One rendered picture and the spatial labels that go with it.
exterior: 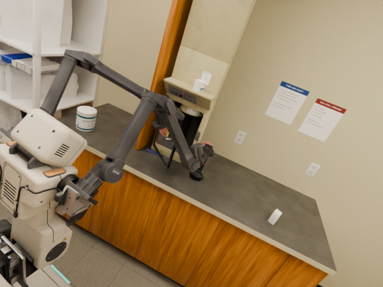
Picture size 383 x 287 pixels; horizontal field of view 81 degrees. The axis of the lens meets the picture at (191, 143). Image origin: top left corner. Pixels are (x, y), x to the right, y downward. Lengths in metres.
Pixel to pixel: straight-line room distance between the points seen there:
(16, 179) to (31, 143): 0.14
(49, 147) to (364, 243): 2.40
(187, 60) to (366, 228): 1.96
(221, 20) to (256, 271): 1.56
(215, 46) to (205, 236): 1.20
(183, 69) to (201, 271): 1.42
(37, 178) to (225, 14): 1.19
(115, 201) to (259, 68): 1.45
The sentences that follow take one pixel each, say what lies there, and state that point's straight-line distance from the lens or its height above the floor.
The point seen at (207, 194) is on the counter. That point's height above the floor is 0.94.
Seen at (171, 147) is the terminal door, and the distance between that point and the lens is 1.43.
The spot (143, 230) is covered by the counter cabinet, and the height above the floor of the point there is 0.43.
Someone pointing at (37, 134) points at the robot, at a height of 1.34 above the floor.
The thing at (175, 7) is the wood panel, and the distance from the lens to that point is 1.44.
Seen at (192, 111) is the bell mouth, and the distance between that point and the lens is 1.55.
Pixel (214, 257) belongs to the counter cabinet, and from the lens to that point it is 1.74.
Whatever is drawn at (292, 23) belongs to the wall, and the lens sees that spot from 1.85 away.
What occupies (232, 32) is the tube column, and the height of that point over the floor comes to 1.87.
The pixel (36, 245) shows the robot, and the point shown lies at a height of 0.83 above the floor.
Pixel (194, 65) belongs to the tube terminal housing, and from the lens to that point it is 1.48.
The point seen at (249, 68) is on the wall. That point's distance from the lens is 1.84.
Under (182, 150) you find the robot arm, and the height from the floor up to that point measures 1.28.
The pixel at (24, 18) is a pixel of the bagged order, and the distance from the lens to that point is 2.09.
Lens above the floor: 1.85
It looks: 27 degrees down
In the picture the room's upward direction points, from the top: 21 degrees clockwise
